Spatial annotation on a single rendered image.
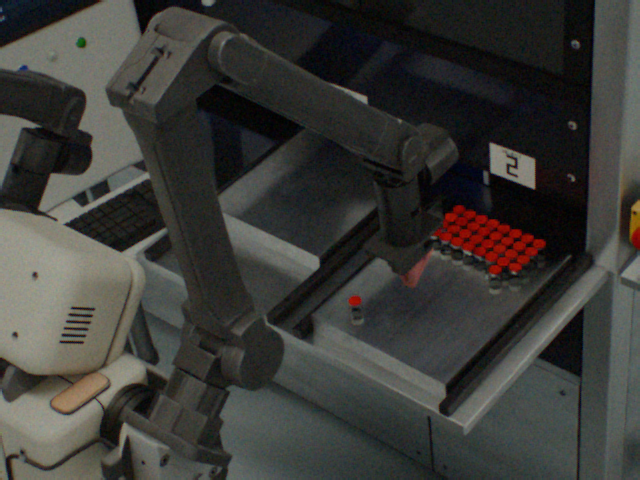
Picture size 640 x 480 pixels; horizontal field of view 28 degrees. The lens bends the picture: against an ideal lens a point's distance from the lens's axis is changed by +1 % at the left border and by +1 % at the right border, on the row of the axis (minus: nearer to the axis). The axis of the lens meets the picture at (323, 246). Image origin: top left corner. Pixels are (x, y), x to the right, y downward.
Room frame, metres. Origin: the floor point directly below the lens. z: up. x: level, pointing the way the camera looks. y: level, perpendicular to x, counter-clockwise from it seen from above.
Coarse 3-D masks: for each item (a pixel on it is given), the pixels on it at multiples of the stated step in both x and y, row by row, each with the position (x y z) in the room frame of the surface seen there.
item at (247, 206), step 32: (288, 160) 1.90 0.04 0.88; (320, 160) 1.89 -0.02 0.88; (352, 160) 1.88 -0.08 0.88; (224, 192) 1.79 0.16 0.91; (256, 192) 1.82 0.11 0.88; (288, 192) 1.81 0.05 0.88; (320, 192) 1.80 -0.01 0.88; (352, 192) 1.78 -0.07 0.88; (256, 224) 1.73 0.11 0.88; (288, 224) 1.72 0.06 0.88; (320, 224) 1.71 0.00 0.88; (352, 224) 1.69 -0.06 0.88; (288, 256) 1.63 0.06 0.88; (320, 256) 1.59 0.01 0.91
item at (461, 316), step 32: (352, 288) 1.51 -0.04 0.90; (384, 288) 1.52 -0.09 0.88; (416, 288) 1.51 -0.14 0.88; (448, 288) 1.50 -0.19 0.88; (480, 288) 1.49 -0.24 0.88; (544, 288) 1.44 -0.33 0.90; (320, 320) 1.43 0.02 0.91; (384, 320) 1.45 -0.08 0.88; (416, 320) 1.44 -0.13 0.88; (448, 320) 1.42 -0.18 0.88; (480, 320) 1.41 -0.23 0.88; (512, 320) 1.38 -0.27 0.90; (384, 352) 1.34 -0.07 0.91; (416, 352) 1.37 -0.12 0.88; (448, 352) 1.36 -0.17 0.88; (480, 352) 1.32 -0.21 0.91; (416, 384) 1.30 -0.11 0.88; (448, 384) 1.27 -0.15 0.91
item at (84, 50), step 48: (0, 0) 1.97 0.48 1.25; (48, 0) 2.02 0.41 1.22; (96, 0) 2.07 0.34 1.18; (0, 48) 1.96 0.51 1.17; (48, 48) 2.01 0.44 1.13; (96, 48) 2.06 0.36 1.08; (96, 96) 2.04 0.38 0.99; (0, 144) 1.93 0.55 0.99; (96, 144) 2.03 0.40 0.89; (48, 192) 1.96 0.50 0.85
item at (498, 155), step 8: (496, 152) 1.64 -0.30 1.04; (504, 152) 1.62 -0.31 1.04; (512, 152) 1.61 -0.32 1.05; (496, 160) 1.64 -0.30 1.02; (504, 160) 1.63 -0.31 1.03; (512, 160) 1.61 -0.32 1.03; (520, 160) 1.60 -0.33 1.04; (528, 160) 1.59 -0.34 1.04; (496, 168) 1.64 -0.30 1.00; (504, 168) 1.63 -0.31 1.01; (512, 168) 1.62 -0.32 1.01; (520, 168) 1.60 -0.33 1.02; (528, 168) 1.59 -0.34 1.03; (504, 176) 1.63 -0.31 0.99; (512, 176) 1.61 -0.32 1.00; (520, 176) 1.60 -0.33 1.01; (528, 176) 1.59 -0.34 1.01; (528, 184) 1.59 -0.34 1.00
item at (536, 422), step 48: (144, 288) 2.40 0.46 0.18; (288, 384) 2.07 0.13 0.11; (336, 384) 1.96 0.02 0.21; (528, 384) 1.60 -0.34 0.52; (576, 384) 1.53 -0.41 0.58; (384, 432) 1.86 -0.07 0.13; (432, 432) 1.77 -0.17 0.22; (480, 432) 1.68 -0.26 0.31; (528, 432) 1.60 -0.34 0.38; (576, 432) 1.52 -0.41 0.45; (624, 432) 1.52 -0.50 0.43
